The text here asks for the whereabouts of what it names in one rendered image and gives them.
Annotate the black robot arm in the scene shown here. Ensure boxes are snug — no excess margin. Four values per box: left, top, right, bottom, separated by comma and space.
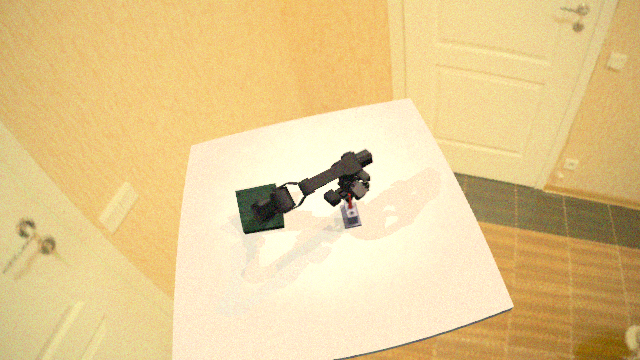
250, 148, 373, 225

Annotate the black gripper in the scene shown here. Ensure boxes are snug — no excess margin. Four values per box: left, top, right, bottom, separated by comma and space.
323, 171, 370, 207

